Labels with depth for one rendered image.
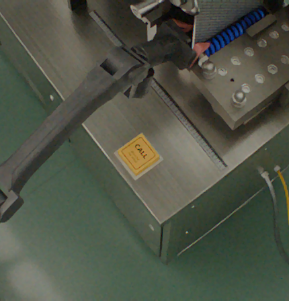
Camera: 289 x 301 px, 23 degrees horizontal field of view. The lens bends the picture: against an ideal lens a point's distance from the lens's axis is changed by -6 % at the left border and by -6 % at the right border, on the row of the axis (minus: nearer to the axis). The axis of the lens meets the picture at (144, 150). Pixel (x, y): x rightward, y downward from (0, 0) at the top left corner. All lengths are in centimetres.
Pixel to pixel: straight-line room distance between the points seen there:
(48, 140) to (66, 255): 123
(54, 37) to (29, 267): 104
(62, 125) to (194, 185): 42
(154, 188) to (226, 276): 94
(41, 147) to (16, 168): 7
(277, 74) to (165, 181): 37
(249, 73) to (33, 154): 56
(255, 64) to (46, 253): 124
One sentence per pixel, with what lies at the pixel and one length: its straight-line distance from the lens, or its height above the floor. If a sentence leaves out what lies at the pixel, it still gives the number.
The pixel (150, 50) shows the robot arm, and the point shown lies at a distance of 152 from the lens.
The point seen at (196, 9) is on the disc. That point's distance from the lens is 151.
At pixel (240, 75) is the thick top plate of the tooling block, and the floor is 103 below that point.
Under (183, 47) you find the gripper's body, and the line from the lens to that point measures 158.
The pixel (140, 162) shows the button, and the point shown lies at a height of 92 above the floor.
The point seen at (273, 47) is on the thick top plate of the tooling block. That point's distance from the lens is 174.
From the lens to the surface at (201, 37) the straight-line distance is 168.
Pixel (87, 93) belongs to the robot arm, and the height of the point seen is 123.
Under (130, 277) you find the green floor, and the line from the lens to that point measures 260.
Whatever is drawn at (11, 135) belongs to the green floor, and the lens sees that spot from 277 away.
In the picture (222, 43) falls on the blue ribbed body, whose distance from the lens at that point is 172.
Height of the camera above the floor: 257
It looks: 72 degrees down
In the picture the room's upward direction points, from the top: 2 degrees counter-clockwise
